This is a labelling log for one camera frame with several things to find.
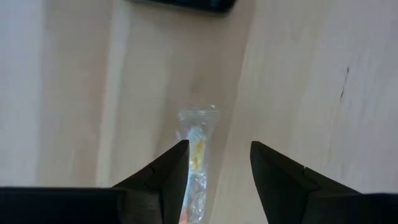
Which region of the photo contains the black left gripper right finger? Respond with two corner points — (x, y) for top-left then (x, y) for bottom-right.
(250, 141), (363, 224)

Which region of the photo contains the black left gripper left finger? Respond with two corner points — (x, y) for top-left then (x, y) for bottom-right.
(111, 139), (190, 224)

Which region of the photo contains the orange toothbrush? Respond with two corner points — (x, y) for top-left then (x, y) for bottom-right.
(175, 105), (221, 224)

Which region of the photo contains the black wire caddy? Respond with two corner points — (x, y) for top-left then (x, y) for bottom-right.
(126, 0), (237, 14)

